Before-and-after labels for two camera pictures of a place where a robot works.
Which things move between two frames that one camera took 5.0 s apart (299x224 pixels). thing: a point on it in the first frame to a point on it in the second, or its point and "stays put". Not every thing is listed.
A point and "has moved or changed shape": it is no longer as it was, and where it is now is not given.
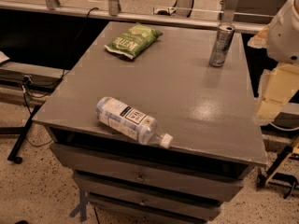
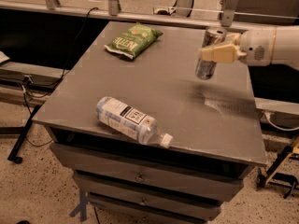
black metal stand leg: (13, 156) stays put
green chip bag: (135, 41) stays put
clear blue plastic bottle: (131, 122) stays put
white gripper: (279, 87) to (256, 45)
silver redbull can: (221, 45) has moved or changed shape
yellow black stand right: (270, 175) stays put
